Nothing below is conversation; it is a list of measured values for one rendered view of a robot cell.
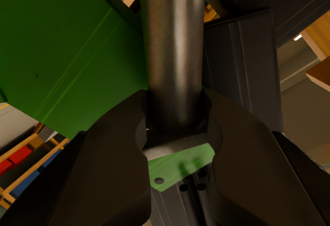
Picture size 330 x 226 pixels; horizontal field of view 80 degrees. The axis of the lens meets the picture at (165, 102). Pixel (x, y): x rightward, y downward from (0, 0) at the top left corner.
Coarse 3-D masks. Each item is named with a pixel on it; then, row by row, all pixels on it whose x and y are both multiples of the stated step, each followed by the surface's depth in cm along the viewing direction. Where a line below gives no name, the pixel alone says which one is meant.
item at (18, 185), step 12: (24, 144) 459; (36, 144) 485; (60, 144) 511; (0, 156) 413; (12, 156) 435; (24, 156) 449; (48, 156) 475; (0, 168) 409; (12, 168) 446; (36, 168) 449; (24, 180) 423; (0, 192) 385; (12, 192) 398; (0, 204) 412
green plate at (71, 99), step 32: (0, 0) 11; (32, 0) 11; (64, 0) 11; (96, 0) 11; (0, 32) 12; (32, 32) 12; (64, 32) 12; (96, 32) 12; (128, 32) 12; (0, 64) 14; (32, 64) 14; (64, 64) 14; (96, 64) 14; (128, 64) 13; (32, 96) 15; (64, 96) 15; (96, 96) 15; (128, 96) 15; (64, 128) 17; (160, 160) 19; (192, 160) 19
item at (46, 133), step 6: (138, 0) 22; (132, 6) 23; (138, 6) 23; (138, 12) 23; (36, 126) 33; (42, 126) 33; (36, 132) 34; (42, 132) 33; (48, 132) 33; (54, 132) 33; (42, 138) 34; (48, 138) 34
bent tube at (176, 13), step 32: (160, 0) 8; (192, 0) 8; (160, 32) 9; (192, 32) 9; (160, 64) 9; (192, 64) 9; (160, 96) 10; (192, 96) 10; (160, 128) 11; (192, 128) 11
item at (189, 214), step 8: (200, 176) 20; (184, 184) 19; (192, 184) 21; (200, 184) 19; (208, 184) 20; (184, 192) 19; (192, 192) 21; (200, 192) 18; (208, 192) 20; (184, 200) 19; (192, 200) 20; (200, 200) 19; (208, 200) 19; (192, 208) 19; (208, 208) 19; (192, 216) 20; (200, 216) 22; (208, 216) 19; (192, 224) 20; (200, 224) 22; (208, 224) 20; (216, 224) 22
